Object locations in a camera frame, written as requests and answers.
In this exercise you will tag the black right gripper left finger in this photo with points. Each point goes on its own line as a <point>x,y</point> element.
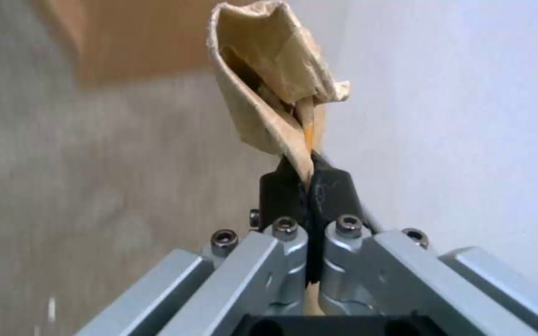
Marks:
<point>231,266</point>

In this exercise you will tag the brown paper bag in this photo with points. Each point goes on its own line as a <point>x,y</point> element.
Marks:
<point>269,87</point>

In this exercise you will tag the brown cardboard box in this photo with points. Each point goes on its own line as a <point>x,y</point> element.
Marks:
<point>133,38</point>

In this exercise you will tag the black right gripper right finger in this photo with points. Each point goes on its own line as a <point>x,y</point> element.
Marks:
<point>390,273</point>

